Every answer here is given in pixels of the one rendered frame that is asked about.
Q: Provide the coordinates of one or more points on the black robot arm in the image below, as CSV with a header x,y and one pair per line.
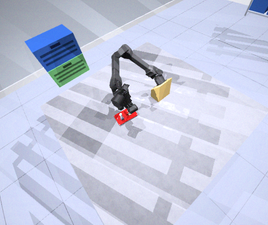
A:
x,y
121,92

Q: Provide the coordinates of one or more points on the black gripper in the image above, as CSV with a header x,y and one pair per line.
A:
x,y
130,106

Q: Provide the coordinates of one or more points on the red board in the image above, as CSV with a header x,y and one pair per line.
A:
x,y
124,116

